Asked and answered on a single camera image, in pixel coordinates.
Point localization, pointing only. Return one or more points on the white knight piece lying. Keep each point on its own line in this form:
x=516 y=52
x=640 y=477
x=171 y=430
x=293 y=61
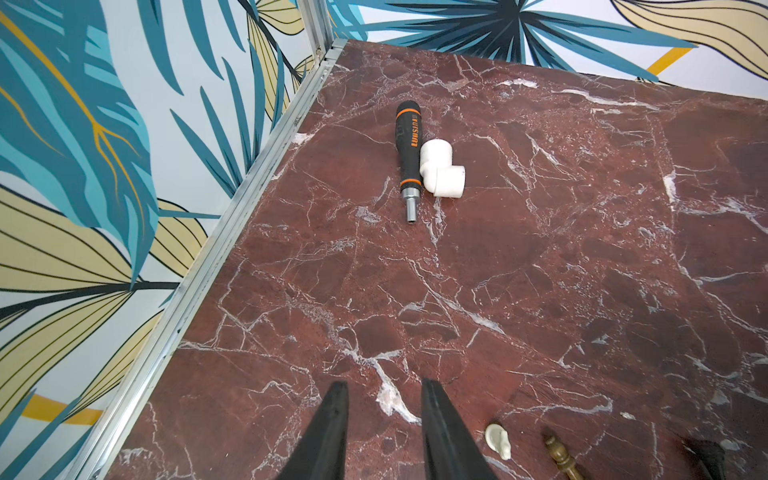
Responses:
x=497 y=439

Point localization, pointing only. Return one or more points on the white pipe elbow fitting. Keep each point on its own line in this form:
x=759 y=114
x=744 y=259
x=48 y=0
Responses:
x=440 y=176

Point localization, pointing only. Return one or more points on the black orange screwdriver handle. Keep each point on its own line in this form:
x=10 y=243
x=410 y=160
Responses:
x=408 y=142

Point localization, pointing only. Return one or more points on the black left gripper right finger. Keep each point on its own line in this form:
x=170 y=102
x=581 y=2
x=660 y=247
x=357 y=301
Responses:
x=450 y=451

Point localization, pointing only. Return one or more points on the black chess piece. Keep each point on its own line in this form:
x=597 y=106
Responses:
x=710 y=454

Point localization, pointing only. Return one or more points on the gold piece lying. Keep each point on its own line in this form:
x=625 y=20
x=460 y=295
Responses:
x=559 y=453

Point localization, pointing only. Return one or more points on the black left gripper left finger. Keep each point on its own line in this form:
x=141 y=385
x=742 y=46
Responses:
x=321 y=451

